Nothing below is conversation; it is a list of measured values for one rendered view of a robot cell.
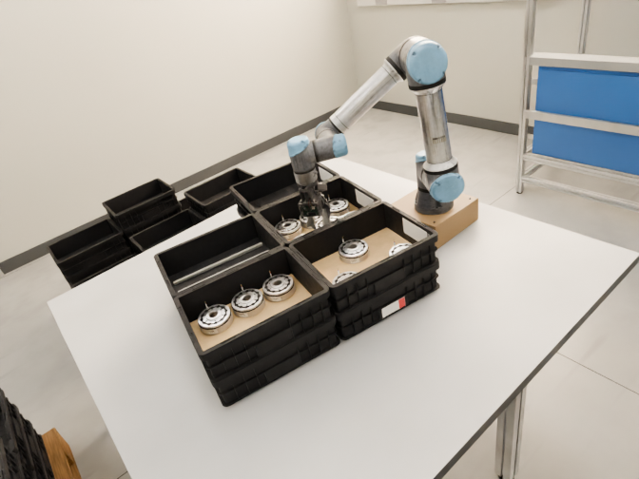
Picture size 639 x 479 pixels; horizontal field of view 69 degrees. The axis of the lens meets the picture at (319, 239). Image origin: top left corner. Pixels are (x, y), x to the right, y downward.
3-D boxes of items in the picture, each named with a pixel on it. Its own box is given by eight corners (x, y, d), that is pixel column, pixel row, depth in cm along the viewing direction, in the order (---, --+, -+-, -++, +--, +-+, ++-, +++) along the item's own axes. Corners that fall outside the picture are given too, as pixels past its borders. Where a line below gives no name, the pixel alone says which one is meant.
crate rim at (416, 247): (384, 205, 168) (383, 200, 167) (440, 239, 145) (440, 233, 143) (288, 250, 155) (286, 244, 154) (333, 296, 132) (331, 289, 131)
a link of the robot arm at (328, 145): (341, 125, 157) (309, 133, 157) (345, 136, 147) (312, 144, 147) (345, 147, 161) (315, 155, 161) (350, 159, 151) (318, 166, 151)
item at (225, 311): (222, 300, 148) (222, 299, 147) (236, 316, 140) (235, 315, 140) (193, 316, 144) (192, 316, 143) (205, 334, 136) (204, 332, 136)
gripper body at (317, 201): (300, 219, 162) (292, 188, 156) (307, 205, 169) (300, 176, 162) (320, 218, 159) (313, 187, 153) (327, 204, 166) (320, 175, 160)
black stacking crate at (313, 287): (294, 273, 160) (286, 246, 154) (337, 319, 137) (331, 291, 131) (185, 325, 148) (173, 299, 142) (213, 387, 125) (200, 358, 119)
